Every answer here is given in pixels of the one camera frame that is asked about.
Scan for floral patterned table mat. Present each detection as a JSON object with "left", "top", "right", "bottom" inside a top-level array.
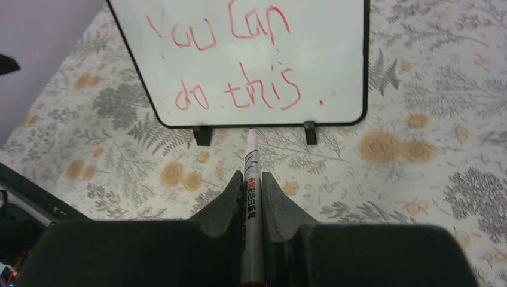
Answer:
[{"left": 1, "top": 1, "right": 506, "bottom": 286}]

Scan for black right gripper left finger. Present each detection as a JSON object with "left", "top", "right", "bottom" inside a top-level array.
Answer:
[{"left": 14, "top": 171, "right": 243, "bottom": 286}]

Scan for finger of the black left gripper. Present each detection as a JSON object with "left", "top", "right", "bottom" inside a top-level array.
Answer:
[{"left": 0, "top": 54, "right": 21, "bottom": 76}]

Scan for small black-framed whiteboard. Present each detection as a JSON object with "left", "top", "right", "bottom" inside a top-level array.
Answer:
[{"left": 108, "top": 1, "right": 369, "bottom": 146}]

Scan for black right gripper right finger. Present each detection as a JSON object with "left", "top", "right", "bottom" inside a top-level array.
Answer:
[{"left": 262, "top": 172, "right": 478, "bottom": 286}]

